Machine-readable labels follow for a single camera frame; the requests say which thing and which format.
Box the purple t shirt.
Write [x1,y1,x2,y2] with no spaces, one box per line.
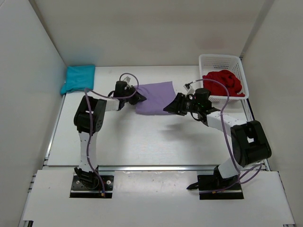
[135,81,176,115]

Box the white plastic basket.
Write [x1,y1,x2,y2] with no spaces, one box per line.
[198,54,249,102]

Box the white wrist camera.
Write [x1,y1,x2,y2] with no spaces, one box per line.
[123,76,131,84]
[183,82,195,95]

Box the purple cable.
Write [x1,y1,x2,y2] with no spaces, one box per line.
[83,72,140,197]
[189,79,262,185]

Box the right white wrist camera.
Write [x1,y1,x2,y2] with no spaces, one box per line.
[183,82,195,95]

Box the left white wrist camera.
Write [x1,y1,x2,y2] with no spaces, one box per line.
[123,76,131,84]

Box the red t shirt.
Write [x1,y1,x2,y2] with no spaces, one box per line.
[202,70,245,97]

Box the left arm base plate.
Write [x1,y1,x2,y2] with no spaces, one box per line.
[70,173,114,199]

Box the teal t shirt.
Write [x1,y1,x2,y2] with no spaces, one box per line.
[60,65,96,95]

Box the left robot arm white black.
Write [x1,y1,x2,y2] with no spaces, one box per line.
[73,80,147,194]

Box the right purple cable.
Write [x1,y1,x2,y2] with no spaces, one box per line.
[189,79,262,185]

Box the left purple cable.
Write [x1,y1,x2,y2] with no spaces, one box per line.
[83,72,140,197]

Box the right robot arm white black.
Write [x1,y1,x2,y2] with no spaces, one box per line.
[163,88,272,194]

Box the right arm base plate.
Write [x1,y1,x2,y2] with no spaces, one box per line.
[197,175,244,200]

